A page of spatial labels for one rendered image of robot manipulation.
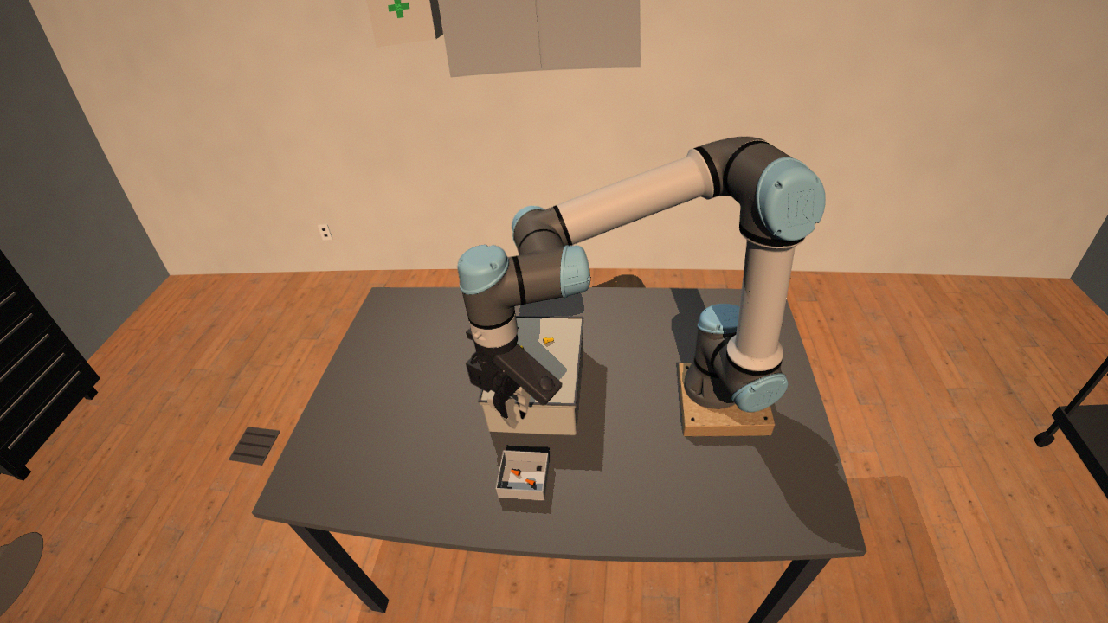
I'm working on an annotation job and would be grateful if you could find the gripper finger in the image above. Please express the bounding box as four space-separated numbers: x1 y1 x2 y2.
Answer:
512 387 531 419
488 387 519 429

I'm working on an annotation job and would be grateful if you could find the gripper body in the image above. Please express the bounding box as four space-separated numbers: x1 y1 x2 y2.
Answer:
466 328 520 397

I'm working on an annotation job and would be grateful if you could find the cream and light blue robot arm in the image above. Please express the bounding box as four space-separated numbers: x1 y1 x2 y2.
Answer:
456 137 825 413

